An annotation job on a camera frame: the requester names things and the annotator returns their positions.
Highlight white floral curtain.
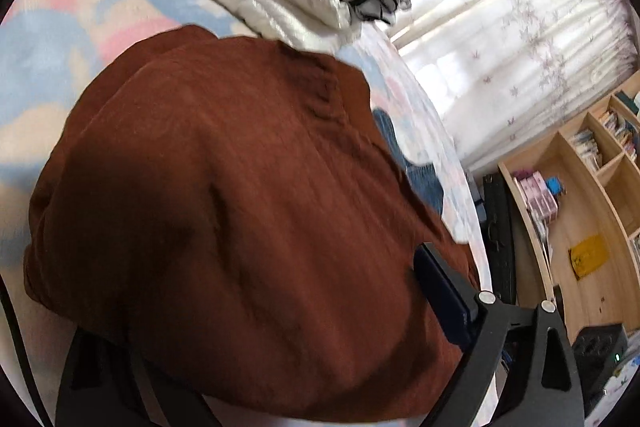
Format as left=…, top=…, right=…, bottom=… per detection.
left=345, top=0, right=640, bottom=172

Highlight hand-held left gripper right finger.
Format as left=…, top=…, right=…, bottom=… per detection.
left=412, top=243, right=586, bottom=427

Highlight black case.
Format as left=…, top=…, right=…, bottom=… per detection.
left=480, top=172, right=518, bottom=305

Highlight black box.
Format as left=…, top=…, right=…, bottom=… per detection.
left=571, top=323, right=630, bottom=403

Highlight blue denim jacket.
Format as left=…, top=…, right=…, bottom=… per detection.
left=371, top=107, right=446, bottom=215

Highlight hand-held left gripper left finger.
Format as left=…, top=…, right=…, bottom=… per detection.
left=54, top=327, right=221, bottom=427

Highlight brown pants with white stripes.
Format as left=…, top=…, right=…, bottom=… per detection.
left=22, top=24, right=481, bottom=423

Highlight wooden bookshelf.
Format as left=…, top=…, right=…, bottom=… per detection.
left=497, top=82, right=640, bottom=427

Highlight row of books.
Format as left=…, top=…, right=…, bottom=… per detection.
left=600, top=107, right=640, bottom=152
left=570, top=129, right=603, bottom=170

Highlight stack of pink boxes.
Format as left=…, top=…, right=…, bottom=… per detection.
left=515, top=171, right=558, bottom=222

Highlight yellow bag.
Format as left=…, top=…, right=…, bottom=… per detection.
left=569, top=234, right=612, bottom=282

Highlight pastel patterned bed sheet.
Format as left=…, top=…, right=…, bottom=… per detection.
left=0, top=0, right=496, bottom=427

